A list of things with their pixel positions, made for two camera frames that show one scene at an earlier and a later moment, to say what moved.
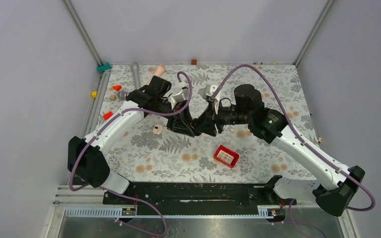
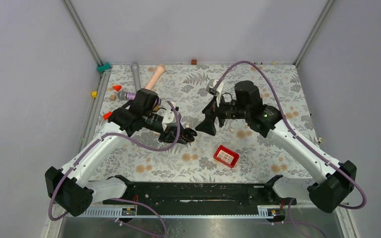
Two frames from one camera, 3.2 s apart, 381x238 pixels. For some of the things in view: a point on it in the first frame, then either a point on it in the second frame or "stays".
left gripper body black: (180, 105) to (169, 131)
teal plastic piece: (100, 69) stays
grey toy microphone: (135, 67) stays
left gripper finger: (171, 125) to (180, 141)
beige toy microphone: (159, 70) stays
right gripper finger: (204, 123) stays
